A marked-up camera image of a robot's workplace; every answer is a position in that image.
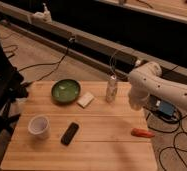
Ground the black floor cable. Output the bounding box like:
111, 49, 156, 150
18, 39, 75, 83
143, 103, 187, 171

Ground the blue control box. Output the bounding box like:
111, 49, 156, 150
156, 100, 175, 118

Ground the black floor cable right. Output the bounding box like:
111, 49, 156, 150
143, 103, 187, 171

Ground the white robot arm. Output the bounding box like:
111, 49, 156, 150
128, 62, 187, 112

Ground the green ceramic bowl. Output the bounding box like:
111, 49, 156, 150
51, 79, 81, 104

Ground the black floor cable left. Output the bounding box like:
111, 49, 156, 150
18, 39, 75, 83

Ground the long metal rail beam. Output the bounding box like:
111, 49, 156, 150
0, 0, 187, 111

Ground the silver drink can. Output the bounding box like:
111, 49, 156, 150
106, 75, 118, 103

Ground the orange carrot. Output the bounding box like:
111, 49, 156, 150
131, 128, 154, 138

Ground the white object on rail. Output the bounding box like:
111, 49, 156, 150
33, 4, 52, 22

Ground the black remote control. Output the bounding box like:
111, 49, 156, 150
61, 122, 79, 145

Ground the white plastic cup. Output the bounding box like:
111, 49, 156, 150
28, 115, 50, 139

